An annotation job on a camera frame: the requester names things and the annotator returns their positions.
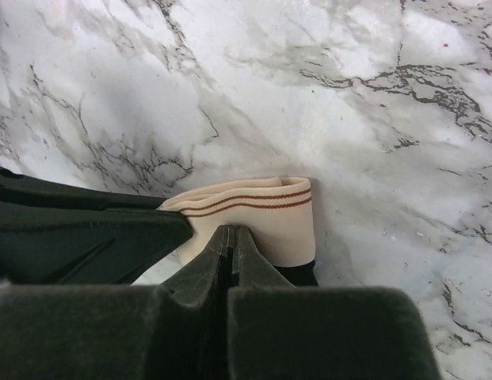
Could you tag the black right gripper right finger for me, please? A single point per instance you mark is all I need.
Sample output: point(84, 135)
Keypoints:
point(279, 331)

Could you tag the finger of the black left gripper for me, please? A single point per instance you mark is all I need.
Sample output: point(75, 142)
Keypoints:
point(53, 233)

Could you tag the black garment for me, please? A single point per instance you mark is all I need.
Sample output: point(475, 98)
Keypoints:
point(300, 276)

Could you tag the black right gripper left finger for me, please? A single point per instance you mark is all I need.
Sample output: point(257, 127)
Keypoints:
point(175, 330)

